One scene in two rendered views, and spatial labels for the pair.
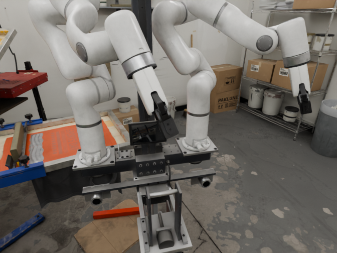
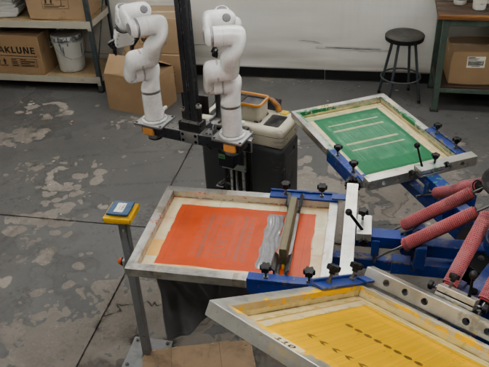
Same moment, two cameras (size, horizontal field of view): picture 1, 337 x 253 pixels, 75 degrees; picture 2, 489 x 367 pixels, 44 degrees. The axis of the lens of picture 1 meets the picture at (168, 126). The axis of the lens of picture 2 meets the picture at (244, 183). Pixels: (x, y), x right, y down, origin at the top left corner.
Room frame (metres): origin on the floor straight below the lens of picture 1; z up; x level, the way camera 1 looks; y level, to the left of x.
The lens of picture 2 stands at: (2.68, 1.99, 2.54)
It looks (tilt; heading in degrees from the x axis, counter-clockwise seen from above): 33 degrees down; 220
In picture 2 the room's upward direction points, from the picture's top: 3 degrees counter-clockwise
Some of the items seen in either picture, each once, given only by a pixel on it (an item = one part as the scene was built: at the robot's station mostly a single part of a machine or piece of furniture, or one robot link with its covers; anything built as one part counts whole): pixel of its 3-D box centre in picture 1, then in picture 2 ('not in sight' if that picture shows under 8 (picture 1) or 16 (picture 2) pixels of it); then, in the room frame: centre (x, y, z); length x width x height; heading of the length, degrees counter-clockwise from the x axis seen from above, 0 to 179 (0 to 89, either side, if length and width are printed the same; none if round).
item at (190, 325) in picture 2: not in sight; (217, 309); (1.38, 0.72, 0.74); 0.46 x 0.04 x 0.42; 118
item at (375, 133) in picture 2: not in sight; (388, 134); (0.19, 0.84, 1.05); 1.08 x 0.61 x 0.23; 58
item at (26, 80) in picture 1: (10, 83); not in sight; (2.10, 1.55, 1.06); 0.61 x 0.46 x 0.12; 178
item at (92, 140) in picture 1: (92, 141); (233, 119); (0.73, 0.30, 1.21); 0.16 x 0.13 x 0.15; 13
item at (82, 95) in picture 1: (87, 101); (228, 89); (0.76, 0.30, 1.37); 0.13 x 0.10 x 0.16; 136
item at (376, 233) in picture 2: not in sight; (377, 237); (0.91, 1.17, 1.02); 0.17 x 0.06 x 0.05; 118
